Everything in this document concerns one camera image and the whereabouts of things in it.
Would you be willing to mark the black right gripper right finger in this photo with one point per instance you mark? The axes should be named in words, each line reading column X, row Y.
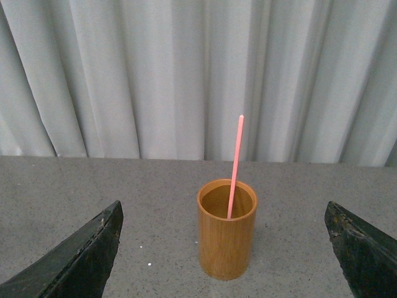
column 366, row 255

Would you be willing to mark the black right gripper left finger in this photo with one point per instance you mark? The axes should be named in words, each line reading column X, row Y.
column 78, row 267

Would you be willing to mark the pink chopstick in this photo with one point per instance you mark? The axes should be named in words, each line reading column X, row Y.
column 234, row 176

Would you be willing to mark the brown wooden chopstick holder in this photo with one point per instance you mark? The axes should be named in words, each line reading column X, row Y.
column 224, row 245

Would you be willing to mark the white curtain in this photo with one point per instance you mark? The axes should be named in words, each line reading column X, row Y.
column 315, row 80

